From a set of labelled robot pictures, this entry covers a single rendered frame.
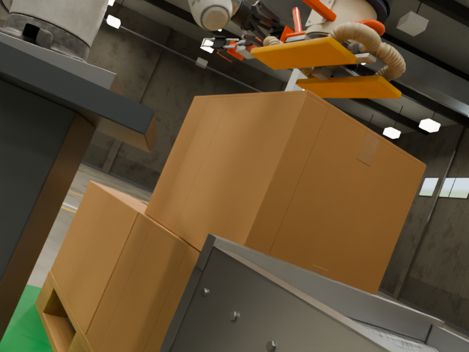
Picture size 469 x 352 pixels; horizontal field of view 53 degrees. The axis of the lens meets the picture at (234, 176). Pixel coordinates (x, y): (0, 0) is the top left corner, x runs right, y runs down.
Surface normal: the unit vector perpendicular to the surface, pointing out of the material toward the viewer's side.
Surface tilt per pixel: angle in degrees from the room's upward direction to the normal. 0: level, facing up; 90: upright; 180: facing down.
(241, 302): 90
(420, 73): 90
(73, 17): 92
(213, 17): 132
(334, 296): 90
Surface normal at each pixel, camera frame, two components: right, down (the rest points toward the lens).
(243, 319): -0.77, -0.37
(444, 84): 0.16, 0.00
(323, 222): 0.46, 0.13
